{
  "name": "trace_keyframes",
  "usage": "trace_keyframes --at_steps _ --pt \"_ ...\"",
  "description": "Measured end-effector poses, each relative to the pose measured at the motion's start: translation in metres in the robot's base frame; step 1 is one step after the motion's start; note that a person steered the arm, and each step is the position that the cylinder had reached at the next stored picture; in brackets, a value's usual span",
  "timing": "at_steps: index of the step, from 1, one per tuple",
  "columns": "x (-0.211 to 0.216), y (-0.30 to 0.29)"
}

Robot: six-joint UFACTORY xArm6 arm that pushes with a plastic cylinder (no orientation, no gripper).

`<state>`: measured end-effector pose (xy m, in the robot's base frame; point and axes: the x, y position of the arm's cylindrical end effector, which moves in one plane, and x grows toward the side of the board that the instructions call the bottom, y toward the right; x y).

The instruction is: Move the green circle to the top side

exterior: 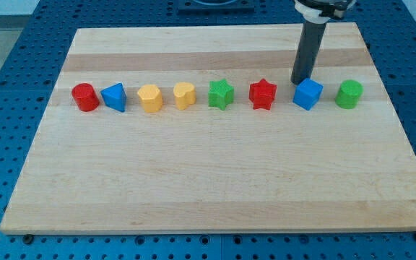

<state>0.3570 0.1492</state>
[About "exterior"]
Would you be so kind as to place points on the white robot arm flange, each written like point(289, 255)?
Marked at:
point(321, 11)

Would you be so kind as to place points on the wooden board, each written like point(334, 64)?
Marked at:
point(206, 170)

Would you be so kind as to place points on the green star block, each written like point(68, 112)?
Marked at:
point(220, 94)

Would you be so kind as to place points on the yellow heart block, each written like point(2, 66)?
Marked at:
point(184, 94)

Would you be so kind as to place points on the red star block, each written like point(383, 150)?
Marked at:
point(262, 94)

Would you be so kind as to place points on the yellow hexagon block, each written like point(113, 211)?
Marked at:
point(150, 97)

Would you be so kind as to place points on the blue triangle block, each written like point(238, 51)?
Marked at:
point(115, 97)

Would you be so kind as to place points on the blue cube block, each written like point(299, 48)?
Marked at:
point(307, 94)

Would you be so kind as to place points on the red cylinder block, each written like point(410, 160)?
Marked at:
point(85, 97)

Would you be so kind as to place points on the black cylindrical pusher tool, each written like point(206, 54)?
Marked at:
point(308, 49)

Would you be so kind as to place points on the green cylinder block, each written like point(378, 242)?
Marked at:
point(349, 94)

